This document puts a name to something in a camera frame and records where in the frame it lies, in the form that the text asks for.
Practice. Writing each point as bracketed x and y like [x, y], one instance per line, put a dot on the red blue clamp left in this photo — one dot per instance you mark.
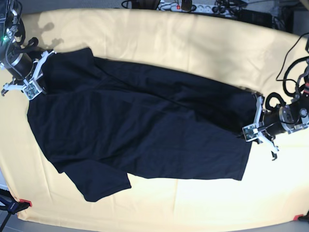
[11, 206]

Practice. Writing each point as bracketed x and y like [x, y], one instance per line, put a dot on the red clamp right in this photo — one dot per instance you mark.
[303, 218]

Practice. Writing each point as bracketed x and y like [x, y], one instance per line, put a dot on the yellow table cloth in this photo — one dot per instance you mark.
[271, 191]

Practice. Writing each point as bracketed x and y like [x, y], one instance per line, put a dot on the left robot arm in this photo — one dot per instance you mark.
[296, 114]

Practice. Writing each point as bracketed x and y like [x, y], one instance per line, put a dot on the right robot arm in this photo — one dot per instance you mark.
[13, 34]

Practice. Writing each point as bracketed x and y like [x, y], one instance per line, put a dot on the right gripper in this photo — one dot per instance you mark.
[25, 70]

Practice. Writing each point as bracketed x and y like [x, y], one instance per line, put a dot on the black box on floor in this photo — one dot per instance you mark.
[256, 18]

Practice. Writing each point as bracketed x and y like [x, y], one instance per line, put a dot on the dark navy T-shirt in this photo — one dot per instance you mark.
[101, 120]

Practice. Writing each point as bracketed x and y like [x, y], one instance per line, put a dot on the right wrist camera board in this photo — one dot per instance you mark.
[32, 90]

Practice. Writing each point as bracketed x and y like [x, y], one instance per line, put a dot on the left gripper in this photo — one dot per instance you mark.
[270, 125]

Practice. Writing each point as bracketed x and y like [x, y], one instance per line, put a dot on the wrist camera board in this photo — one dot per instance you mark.
[32, 90]
[250, 132]

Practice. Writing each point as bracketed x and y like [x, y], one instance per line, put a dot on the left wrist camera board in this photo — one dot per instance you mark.
[250, 132]

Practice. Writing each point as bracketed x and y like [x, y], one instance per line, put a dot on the white power strip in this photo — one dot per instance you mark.
[204, 9]

